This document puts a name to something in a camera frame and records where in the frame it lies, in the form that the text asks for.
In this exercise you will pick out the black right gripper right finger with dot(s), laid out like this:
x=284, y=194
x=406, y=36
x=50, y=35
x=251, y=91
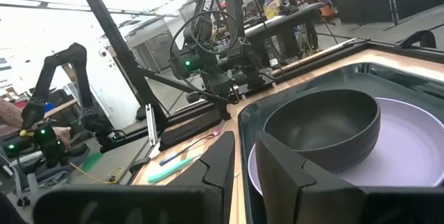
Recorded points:
x=295, y=196

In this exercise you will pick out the green floor tape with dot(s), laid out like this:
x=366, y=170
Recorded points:
x=92, y=161

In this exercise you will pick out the lilac plate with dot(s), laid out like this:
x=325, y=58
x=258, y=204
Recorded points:
x=409, y=147

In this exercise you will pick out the grey cabinet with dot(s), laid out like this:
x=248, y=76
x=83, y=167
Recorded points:
x=152, y=47

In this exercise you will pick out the black bowl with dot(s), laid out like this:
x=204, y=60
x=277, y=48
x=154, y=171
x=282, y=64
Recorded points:
x=322, y=123

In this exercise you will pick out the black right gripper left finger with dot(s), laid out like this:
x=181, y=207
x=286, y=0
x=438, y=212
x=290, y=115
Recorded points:
x=215, y=182

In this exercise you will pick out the black table edge bracket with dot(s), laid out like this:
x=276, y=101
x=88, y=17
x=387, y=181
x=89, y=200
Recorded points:
x=421, y=35
x=138, y=164

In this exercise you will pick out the person's forearm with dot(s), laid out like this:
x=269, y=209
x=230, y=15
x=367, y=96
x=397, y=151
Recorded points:
x=10, y=113

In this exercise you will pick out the person's hand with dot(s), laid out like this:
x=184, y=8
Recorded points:
x=64, y=134

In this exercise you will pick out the dark green serving tray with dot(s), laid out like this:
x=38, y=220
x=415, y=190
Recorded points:
x=347, y=78

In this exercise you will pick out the black frame upright post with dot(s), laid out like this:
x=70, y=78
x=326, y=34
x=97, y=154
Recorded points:
x=114, y=36

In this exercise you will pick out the silver aluminium strut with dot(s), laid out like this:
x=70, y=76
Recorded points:
x=151, y=123

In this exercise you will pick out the black frame crossbar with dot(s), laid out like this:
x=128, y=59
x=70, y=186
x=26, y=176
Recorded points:
x=86, y=8

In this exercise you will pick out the black background table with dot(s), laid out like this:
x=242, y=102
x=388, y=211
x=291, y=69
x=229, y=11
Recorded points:
x=284, y=17

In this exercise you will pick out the wooden desk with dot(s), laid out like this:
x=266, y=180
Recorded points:
x=60, y=107

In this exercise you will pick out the blue box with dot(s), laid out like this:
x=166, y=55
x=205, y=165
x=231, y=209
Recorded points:
x=49, y=107

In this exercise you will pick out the pink utensil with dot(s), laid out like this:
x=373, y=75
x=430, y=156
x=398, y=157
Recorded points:
x=218, y=129

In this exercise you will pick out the yellow wipes container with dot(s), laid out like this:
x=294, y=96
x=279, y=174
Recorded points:
x=271, y=5

